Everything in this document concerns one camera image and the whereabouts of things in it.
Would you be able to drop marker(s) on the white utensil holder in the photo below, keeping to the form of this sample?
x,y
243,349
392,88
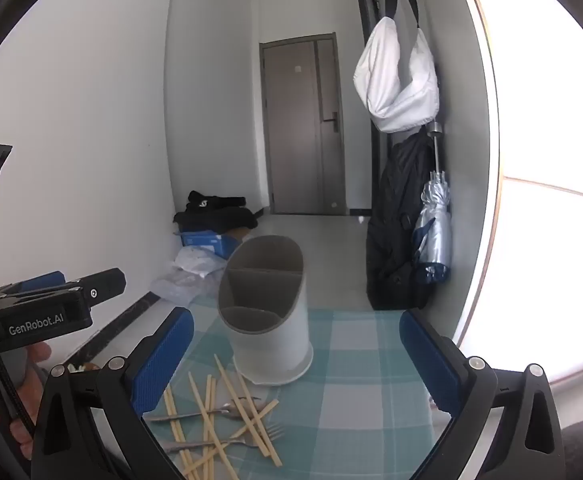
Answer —
x,y
271,345

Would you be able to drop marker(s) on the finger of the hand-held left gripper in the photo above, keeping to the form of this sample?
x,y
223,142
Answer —
x,y
106,282
46,280

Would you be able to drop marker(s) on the clear plastic bag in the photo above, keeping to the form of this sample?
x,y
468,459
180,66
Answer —
x,y
181,287

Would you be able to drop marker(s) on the blue cardboard box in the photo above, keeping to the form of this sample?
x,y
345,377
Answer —
x,y
204,242

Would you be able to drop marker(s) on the pile of wooden chopsticks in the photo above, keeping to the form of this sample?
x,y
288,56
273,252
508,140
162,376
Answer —
x,y
233,385

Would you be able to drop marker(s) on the steel fork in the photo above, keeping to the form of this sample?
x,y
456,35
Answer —
x,y
186,415
274,431

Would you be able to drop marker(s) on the black clothes heap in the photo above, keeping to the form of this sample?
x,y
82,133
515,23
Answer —
x,y
211,217

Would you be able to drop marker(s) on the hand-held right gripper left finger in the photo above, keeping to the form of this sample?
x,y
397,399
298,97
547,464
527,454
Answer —
x,y
164,355

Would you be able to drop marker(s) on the grey door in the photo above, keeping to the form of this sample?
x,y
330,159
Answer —
x,y
296,135

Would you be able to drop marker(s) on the silver folded umbrella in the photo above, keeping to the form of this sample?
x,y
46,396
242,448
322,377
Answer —
x,y
434,230

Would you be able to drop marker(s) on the white shoulder bag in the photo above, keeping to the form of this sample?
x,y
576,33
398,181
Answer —
x,y
396,75

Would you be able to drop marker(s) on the bright window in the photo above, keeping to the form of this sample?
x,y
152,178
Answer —
x,y
546,110

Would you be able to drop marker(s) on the black backpack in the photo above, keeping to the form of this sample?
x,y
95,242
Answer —
x,y
396,210

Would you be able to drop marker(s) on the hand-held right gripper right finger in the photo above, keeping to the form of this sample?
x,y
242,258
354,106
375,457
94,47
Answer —
x,y
429,355

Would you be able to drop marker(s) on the teal checked tablecloth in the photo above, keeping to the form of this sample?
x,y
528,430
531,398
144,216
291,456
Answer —
x,y
361,360

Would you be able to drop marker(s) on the person's left hand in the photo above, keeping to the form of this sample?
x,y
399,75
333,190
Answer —
x,y
38,360

